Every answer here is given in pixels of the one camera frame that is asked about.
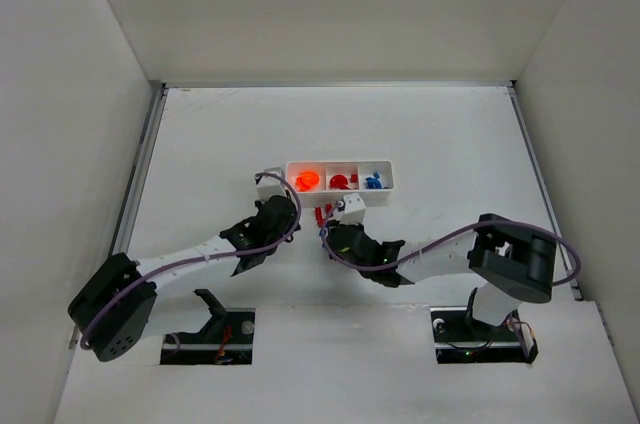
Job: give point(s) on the orange round lego piece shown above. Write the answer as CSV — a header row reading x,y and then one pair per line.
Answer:
x,y
307,181

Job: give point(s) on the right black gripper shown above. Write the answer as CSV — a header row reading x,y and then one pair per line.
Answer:
x,y
341,235

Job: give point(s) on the red round lego piece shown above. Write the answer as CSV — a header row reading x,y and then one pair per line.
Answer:
x,y
339,182

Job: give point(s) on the white three-compartment tray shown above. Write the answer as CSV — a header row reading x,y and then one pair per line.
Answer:
x,y
322,182

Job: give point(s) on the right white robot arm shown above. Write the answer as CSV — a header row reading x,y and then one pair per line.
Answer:
x,y
515,260

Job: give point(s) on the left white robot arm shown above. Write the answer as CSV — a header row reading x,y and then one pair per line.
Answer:
x,y
128,300

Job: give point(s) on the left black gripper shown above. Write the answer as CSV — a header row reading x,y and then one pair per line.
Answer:
x,y
279,209

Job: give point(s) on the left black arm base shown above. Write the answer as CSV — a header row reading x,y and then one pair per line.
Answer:
x,y
224,339

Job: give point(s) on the blue arch lego piece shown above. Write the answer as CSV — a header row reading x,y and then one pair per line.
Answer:
x,y
373,182

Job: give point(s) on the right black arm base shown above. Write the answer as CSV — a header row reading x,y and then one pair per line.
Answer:
x,y
459,338

